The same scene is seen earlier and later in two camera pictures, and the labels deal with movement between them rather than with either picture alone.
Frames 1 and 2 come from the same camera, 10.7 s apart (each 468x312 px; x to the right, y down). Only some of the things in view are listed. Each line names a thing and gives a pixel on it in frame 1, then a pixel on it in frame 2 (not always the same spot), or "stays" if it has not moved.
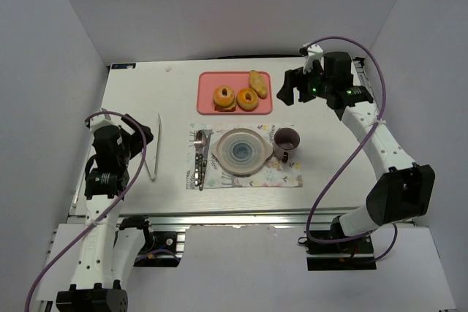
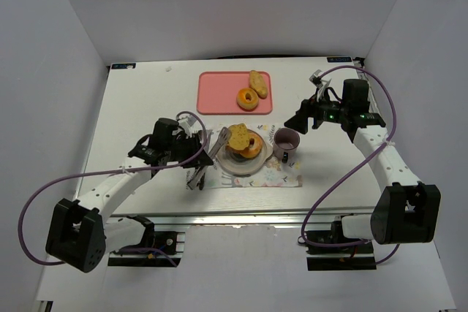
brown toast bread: (231, 108) → (238, 139)
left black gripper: (132, 138) → (197, 147)
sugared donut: (224, 96) → (252, 152)
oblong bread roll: (257, 82) stays
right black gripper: (299, 83) → (308, 114)
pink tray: (208, 82) stays
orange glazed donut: (243, 104) stays
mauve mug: (285, 142) stays
